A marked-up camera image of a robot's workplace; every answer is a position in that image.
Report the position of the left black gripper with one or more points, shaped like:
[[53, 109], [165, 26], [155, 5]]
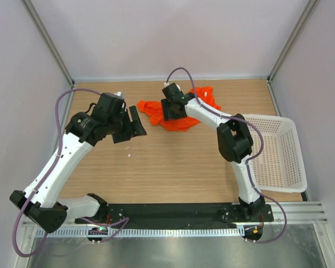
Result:
[[134, 128]]

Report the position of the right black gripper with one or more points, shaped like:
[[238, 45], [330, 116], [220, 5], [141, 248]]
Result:
[[167, 115]]

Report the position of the orange t shirt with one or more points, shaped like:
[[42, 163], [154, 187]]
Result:
[[153, 109]]

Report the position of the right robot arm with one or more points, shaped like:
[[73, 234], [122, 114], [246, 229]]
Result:
[[233, 136]]

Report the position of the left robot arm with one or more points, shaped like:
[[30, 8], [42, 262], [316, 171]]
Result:
[[40, 200]]

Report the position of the white plastic basket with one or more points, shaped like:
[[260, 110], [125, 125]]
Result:
[[280, 167]]

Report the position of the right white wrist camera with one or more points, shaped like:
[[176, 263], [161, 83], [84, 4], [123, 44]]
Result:
[[167, 84]]

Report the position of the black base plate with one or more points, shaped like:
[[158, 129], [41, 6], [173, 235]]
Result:
[[183, 215]]

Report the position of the slotted cable duct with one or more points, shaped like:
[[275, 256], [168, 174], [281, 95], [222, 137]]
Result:
[[90, 232]]

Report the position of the left aluminium frame post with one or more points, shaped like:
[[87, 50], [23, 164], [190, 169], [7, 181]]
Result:
[[37, 21]]

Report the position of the aluminium frame post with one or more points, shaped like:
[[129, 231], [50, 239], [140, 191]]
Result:
[[37, 21], [294, 35]]

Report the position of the aluminium rail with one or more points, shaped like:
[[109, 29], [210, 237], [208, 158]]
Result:
[[304, 212]]

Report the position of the right aluminium frame post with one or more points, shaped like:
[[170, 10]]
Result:
[[294, 35]]

